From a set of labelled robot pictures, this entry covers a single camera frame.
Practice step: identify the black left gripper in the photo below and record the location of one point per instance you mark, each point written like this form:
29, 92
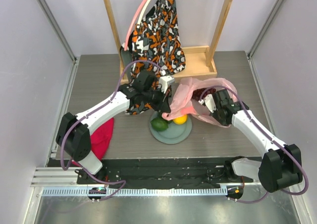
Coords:
163, 104

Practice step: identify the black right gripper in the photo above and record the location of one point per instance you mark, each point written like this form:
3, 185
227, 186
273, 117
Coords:
217, 114

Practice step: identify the pink plastic bag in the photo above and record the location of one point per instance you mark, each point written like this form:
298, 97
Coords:
185, 99

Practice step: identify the fake green lime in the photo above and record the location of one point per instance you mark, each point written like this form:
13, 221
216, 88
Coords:
159, 124

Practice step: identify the fake red grapes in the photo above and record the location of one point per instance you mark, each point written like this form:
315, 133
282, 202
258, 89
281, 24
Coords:
200, 92

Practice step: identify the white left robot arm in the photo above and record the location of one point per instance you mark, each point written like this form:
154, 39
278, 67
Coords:
75, 130

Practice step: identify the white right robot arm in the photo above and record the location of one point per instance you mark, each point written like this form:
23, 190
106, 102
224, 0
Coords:
280, 166

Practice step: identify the grey round plate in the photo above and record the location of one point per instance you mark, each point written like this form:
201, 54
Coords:
174, 133

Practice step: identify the wooden clothes rack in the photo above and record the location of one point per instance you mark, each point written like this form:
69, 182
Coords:
199, 59

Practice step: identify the orange grey patterned garment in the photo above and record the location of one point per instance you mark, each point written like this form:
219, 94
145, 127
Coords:
155, 43

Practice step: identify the red cloth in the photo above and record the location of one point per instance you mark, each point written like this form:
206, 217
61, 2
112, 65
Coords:
101, 138

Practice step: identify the pink clothes hanger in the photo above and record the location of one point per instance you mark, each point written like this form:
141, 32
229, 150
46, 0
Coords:
136, 19

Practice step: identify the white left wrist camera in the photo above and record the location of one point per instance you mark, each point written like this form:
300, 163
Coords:
165, 82

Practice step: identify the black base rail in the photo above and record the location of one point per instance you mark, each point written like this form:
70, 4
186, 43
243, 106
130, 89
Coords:
170, 173

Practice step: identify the white cable duct strip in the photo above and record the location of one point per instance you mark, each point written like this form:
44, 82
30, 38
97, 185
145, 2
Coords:
96, 191

